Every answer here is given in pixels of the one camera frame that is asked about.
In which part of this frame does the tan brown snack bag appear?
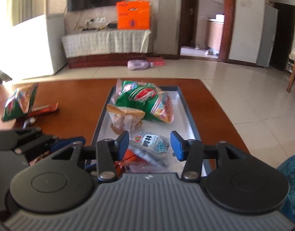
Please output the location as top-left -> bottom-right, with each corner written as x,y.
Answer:
106,104 -> 145,135

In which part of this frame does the green snack bag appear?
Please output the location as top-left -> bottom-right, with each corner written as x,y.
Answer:
2,84 -> 38,122
111,79 -> 175,124

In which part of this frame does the clear grey printed snack bag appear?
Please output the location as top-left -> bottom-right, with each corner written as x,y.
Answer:
128,130 -> 170,173

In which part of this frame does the small orange snack packet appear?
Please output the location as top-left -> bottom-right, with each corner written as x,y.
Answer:
115,150 -> 142,176

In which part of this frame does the grey tray white inside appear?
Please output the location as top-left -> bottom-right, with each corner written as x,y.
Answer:
84,85 -> 213,177

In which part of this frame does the orange red snack bar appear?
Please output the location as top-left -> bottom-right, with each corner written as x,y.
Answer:
28,102 -> 59,117

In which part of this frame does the green snack bag in tray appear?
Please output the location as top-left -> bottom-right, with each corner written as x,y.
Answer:
111,79 -> 175,124

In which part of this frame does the white chest freezer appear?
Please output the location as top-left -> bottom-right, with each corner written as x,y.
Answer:
0,14 -> 67,80

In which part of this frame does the purple detergent bottle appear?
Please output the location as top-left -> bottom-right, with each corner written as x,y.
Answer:
127,59 -> 154,70

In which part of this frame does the teal plastic bag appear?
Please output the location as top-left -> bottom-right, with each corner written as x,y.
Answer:
277,155 -> 295,223

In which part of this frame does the tv stand with white cloth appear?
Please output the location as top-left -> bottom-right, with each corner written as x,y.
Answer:
62,29 -> 151,68

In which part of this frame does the wooden chair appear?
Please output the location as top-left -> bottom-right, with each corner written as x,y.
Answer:
285,53 -> 295,93

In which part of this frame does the orange cardboard box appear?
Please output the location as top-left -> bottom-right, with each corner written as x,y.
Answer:
116,0 -> 150,30

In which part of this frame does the white wall power strip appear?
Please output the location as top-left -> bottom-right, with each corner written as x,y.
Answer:
89,17 -> 106,23

